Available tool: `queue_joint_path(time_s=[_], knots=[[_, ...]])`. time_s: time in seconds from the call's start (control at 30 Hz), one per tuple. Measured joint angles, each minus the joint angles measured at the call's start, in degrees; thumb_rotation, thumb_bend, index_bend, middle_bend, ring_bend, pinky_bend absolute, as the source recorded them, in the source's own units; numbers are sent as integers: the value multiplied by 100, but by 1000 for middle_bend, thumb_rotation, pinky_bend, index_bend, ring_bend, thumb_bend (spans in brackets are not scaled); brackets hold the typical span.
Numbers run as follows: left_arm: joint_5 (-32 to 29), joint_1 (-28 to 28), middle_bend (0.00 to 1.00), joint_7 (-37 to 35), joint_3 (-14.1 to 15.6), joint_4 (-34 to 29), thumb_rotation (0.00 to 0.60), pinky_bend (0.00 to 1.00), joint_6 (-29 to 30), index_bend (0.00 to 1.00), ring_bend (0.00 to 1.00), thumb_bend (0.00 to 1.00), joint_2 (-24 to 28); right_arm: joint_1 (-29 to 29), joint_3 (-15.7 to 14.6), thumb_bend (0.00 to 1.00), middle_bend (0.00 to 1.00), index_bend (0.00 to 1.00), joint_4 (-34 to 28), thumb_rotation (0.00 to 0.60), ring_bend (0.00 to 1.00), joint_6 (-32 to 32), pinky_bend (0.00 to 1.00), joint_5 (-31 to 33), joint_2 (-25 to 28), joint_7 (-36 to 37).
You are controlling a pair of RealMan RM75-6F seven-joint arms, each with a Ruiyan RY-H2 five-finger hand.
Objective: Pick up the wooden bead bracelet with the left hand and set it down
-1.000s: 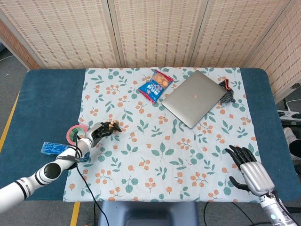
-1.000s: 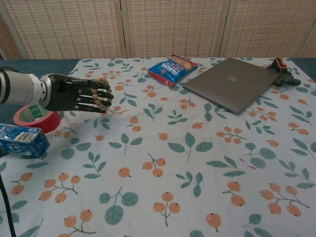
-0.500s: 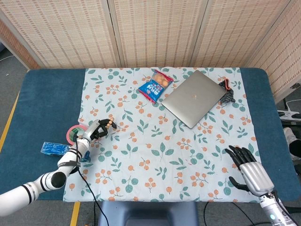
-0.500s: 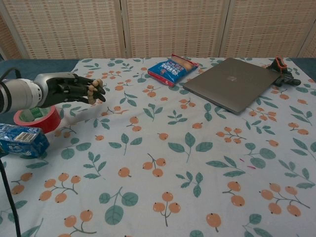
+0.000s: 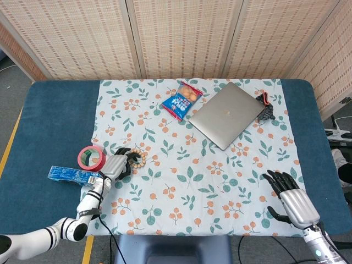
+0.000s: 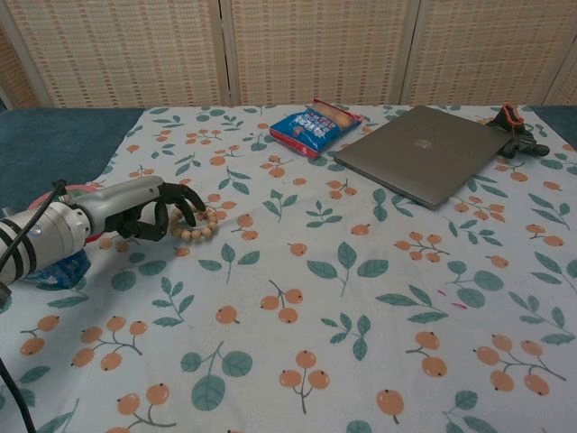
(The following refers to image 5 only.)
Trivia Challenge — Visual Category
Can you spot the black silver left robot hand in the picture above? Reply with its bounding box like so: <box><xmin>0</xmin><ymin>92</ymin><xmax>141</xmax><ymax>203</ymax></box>
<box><xmin>102</xmin><ymin>147</ymin><xmax>142</xmax><ymax>183</ymax></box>

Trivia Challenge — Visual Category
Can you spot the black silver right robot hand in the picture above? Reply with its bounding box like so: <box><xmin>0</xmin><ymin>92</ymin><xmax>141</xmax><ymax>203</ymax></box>
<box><xmin>262</xmin><ymin>169</ymin><xmax>321</xmax><ymax>229</ymax></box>

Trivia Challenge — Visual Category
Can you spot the wooden bead bracelet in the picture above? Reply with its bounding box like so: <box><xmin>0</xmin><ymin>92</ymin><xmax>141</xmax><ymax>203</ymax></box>
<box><xmin>128</xmin><ymin>148</ymin><xmax>148</xmax><ymax>169</ymax></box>

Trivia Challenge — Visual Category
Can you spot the red tape roll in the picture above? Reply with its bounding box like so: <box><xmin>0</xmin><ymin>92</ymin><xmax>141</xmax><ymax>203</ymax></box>
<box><xmin>77</xmin><ymin>146</ymin><xmax>107</xmax><ymax>170</ymax></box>

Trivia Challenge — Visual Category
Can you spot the blue printed pack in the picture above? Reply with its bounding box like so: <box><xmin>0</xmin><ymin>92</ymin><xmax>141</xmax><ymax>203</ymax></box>
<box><xmin>48</xmin><ymin>165</ymin><xmax>101</xmax><ymax>189</ymax></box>

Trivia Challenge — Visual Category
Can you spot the white shoe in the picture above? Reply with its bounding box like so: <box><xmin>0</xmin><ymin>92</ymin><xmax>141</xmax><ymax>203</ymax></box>
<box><xmin>331</xmin><ymin>148</ymin><xmax>352</xmax><ymax>188</ymax></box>

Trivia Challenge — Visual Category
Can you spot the floral fruit print tablecloth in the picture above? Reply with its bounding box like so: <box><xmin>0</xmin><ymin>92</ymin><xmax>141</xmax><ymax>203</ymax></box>
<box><xmin>89</xmin><ymin>79</ymin><xmax>306</xmax><ymax>238</ymax></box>

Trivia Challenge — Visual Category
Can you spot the white floor stand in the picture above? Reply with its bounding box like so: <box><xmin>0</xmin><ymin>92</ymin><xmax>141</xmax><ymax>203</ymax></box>
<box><xmin>324</xmin><ymin>114</ymin><xmax>352</xmax><ymax>142</ymax></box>

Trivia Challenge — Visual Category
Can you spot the blue snack bag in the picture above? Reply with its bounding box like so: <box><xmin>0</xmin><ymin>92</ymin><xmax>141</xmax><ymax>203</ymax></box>
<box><xmin>161</xmin><ymin>81</ymin><xmax>204</xmax><ymax>123</ymax></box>

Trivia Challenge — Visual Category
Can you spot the grey closed laptop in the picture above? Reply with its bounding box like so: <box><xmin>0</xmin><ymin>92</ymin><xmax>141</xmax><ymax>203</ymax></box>
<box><xmin>188</xmin><ymin>81</ymin><xmax>265</xmax><ymax>151</ymax></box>

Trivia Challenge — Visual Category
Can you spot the bamboo folding screen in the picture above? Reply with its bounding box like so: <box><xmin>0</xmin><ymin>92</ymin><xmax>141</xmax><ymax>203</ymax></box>
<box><xmin>0</xmin><ymin>0</ymin><xmax>352</xmax><ymax>122</ymax></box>

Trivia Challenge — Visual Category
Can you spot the black floor cable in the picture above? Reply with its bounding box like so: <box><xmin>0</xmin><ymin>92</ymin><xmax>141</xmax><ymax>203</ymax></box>
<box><xmin>237</xmin><ymin>235</ymin><xmax>249</xmax><ymax>264</ymax></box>
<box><xmin>271</xmin><ymin>235</ymin><xmax>310</xmax><ymax>264</ymax></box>

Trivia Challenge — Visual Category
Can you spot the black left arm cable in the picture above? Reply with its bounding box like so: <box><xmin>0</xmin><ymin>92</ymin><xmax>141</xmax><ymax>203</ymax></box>
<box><xmin>96</xmin><ymin>170</ymin><xmax>122</xmax><ymax>264</ymax></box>

